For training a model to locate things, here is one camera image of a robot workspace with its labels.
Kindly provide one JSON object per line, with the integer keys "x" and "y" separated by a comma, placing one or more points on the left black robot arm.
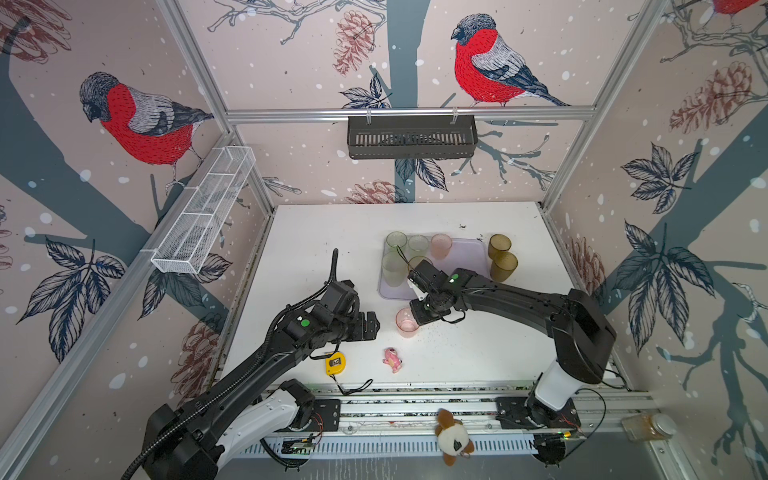
{"x": 198, "y": 438}

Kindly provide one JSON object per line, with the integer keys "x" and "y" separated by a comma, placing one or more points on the white wire mesh basket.
{"x": 193, "y": 234}

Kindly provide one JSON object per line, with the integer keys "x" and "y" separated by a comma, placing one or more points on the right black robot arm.
{"x": 583, "y": 337}

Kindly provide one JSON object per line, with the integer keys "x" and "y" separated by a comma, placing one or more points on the clear pale plastic cup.
{"x": 394, "y": 269}

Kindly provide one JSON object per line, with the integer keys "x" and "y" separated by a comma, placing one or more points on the near brown textured cup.
{"x": 504, "y": 264}

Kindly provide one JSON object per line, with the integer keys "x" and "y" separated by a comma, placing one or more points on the brown white plush toy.
{"x": 452, "y": 438}

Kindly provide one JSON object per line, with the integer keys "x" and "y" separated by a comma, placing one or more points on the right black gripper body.
{"x": 426, "y": 308}

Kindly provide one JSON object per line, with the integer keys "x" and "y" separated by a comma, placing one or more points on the pale green plastic cup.
{"x": 417, "y": 245}

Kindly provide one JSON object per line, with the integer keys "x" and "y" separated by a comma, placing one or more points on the pink plastic cup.
{"x": 440, "y": 246}
{"x": 406, "y": 323}

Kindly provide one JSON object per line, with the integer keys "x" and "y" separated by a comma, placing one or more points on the black hanging wall basket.
{"x": 412, "y": 137}

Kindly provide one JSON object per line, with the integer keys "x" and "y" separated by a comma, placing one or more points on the bright green plastic cup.
{"x": 396, "y": 241}

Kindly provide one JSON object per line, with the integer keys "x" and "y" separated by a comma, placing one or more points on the brown textured cup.
{"x": 498, "y": 243}
{"x": 504, "y": 264}

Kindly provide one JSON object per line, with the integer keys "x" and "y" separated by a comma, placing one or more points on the lavender plastic tray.
{"x": 470, "y": 254}

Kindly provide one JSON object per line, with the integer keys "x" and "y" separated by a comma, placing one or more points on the small pink toy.
{"x": 392, "y": 359}

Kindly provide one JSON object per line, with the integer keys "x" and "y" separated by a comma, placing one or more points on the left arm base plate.
{"x": 323, "y": 415}

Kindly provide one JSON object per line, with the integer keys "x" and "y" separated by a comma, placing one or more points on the yellow tape measure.
{"x": 335, "y": 364}

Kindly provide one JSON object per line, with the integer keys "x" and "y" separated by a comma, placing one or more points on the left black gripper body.
{"x": 352, "y": 328}

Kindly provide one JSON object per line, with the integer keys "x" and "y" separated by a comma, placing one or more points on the clear plastic jar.
{"x": 649, "y": 427}

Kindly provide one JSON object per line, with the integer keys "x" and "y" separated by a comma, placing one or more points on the yellow plastic cup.
{"x": 415, "y": 261}

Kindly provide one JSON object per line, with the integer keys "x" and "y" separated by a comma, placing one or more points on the far brown textured cup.
{"x": 498, "y": 243}

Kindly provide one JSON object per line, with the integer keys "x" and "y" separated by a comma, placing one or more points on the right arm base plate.
{"x": 527, "y": 413}

